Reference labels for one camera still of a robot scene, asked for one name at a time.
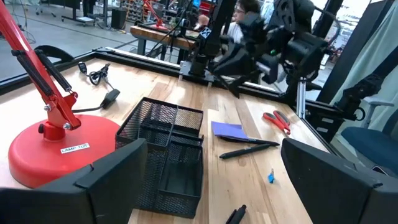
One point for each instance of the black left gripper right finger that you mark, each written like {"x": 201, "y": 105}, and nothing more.
{"x": 335, "y": 193}

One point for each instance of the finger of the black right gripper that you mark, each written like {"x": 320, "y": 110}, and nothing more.
{"x": 241, "y": 60}
{"x": 271, "y": 70}

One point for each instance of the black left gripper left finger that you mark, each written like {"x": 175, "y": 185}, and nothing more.
{"x": 102, "y": 193}

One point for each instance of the blue binder clip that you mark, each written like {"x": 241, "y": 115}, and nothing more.
{"x": 271, "y": 178}

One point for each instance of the purple sticky note pad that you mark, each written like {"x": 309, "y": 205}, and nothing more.
{"x": 228, "y": 130}

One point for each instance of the slim black pen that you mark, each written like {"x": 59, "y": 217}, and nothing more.
{"x": 245, "y": 151}
{"x": 261, "y": 142}

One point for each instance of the black mesh desk organizer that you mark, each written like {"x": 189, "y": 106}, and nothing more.
{"x": 180, "y": 183}

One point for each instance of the thick black marker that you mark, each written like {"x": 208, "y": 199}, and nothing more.
{"x": 237, "y": 214}

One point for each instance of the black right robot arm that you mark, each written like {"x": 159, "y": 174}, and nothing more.
{"x": 214, "y": 34}

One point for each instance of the blue office chair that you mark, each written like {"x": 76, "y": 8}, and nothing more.
{"x": 373, "y": 146}

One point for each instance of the person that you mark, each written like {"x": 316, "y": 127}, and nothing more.
{"x": 247, "y": 7}

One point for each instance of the pale green curtain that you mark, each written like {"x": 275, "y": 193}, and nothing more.
{"x": 376, "y": 46}

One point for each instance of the wooden background table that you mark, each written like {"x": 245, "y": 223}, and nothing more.
{"x": 149, "y": 33}

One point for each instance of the red background desk lamp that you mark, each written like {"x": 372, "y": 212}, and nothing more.
{"x": 155, "y": 15}

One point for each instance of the black bin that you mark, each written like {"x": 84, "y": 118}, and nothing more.
{"x": 118, "y": 18}

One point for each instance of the black metal table frame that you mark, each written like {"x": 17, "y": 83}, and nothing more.
{"x": 140, "y": 60}

